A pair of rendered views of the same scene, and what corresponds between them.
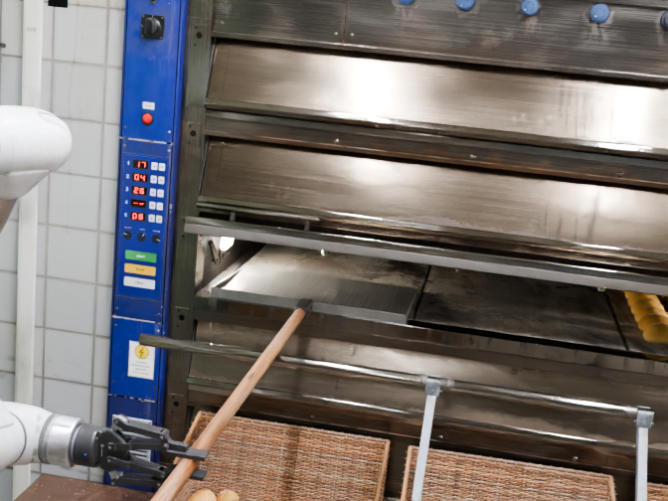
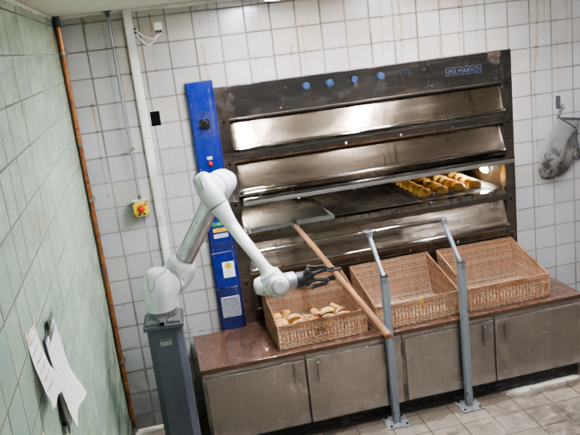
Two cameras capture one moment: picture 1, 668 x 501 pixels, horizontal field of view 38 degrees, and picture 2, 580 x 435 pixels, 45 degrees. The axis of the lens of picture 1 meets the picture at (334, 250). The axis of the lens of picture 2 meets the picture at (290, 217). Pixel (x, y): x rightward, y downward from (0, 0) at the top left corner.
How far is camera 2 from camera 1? 2.18 m
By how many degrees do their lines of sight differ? 19
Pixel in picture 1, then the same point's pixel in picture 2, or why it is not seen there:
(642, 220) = (413, 149)
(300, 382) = (298, 255)
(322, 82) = (280, 129)
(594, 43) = (381, 87)
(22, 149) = (230, 185)
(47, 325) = not seen: hidden behind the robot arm
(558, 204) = (381, 153)
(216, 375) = not seen: hidden behind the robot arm
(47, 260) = (173, 239)
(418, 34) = (313, 99)
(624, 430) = (426, 232)
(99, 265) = not seen: hidden behind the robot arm
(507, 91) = (353, 114)
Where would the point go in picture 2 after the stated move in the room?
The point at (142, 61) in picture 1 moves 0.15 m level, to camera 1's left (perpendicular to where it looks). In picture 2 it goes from (203, 139) to (178, 143)
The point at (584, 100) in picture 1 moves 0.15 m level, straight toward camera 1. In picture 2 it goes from (381, 110) to (388, 112)
